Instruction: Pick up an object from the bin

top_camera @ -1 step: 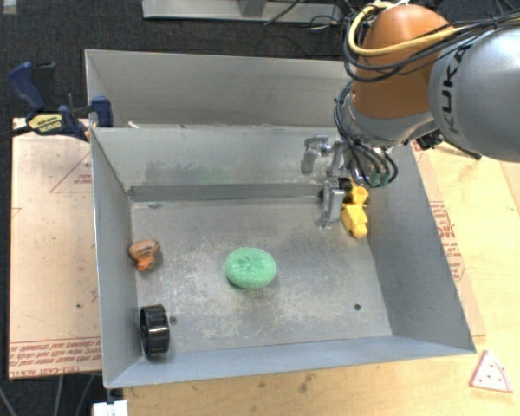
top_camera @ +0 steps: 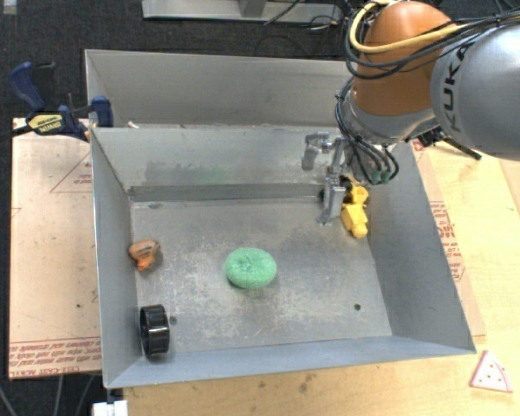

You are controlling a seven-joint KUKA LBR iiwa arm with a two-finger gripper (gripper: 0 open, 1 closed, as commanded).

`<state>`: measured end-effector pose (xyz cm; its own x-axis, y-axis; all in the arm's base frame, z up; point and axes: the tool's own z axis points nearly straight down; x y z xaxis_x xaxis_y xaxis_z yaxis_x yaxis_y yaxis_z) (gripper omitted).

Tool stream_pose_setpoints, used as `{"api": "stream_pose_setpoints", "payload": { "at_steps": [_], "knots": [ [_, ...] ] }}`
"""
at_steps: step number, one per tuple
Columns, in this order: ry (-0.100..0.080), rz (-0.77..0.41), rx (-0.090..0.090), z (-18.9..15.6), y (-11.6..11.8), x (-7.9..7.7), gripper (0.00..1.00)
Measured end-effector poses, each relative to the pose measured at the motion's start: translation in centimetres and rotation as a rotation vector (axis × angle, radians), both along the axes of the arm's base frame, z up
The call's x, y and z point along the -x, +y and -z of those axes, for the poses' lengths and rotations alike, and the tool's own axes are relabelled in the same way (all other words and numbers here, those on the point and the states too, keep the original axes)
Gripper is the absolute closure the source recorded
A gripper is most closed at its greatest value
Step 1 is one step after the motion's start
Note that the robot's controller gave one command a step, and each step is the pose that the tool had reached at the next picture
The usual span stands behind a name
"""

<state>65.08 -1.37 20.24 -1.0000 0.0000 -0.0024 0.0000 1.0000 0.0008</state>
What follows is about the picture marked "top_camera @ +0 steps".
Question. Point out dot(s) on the grey metal bin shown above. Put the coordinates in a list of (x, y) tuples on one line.
[(312, 301)]

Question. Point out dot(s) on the orange toy animal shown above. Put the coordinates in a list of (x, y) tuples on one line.
[(145, 254)]

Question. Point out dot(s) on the black plastic cup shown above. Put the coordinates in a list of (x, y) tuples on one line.
[(155, 334)]

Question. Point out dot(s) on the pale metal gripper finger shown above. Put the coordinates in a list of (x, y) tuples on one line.
[(333, 197), (308, 146)]

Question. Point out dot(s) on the green round sponge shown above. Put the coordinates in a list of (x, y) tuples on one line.
[(250, 268)]

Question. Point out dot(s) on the yellow plastic toy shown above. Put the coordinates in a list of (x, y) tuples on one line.
[(355, 217)]

